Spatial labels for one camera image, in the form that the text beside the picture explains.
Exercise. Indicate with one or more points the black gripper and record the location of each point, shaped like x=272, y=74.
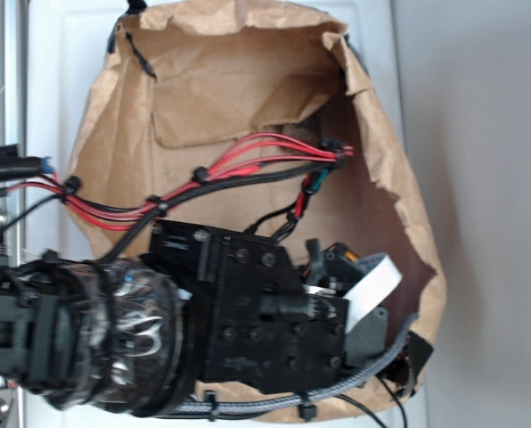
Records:
x=255, y=322

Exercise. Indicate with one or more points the brown paper bag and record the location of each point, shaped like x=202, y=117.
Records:
x=181, y=82

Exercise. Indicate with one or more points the brown furry lump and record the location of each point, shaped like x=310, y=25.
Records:
x=310, y=127

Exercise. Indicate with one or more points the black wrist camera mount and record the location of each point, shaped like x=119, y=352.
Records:
x=364, y=283

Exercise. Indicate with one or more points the aluminium frame rail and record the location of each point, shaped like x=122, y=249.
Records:
x=13, y=59

